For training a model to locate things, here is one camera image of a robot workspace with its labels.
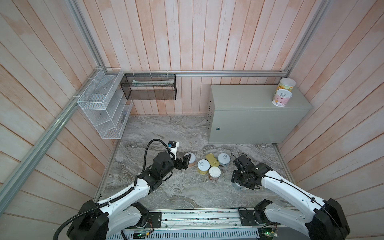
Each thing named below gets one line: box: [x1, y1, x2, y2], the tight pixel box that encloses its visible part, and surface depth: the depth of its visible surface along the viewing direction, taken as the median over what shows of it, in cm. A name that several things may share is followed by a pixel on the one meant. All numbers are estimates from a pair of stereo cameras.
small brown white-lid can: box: [208, 166, 222, 182], surface depth 85 cm
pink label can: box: [271, 89, 293, 108], surface depth 76 cm
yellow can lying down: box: [205, 153, 220, 167], surface depth 92 cm
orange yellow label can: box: [276, 77, 296, 92], surface depth 79 cm
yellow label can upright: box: [197, 159, 211, 175], surface depth 89 cm
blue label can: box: [217, 153, 231, 166], surface depth 92 cm
